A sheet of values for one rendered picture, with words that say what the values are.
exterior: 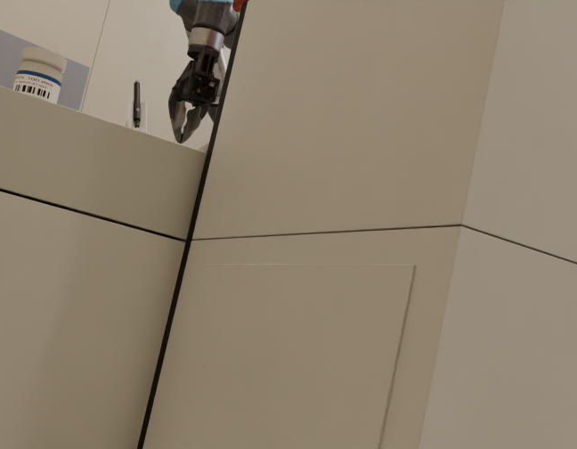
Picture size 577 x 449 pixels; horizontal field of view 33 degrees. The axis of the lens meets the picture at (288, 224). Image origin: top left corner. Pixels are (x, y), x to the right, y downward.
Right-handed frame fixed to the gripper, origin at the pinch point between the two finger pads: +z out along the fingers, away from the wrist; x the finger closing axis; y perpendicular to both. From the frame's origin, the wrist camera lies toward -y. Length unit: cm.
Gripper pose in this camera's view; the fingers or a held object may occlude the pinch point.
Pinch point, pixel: (180, 138)
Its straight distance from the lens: 218.8
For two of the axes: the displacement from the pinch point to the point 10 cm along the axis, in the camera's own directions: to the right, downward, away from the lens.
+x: 8.6, 2.6, 4.4
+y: 4.7, -0.3, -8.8
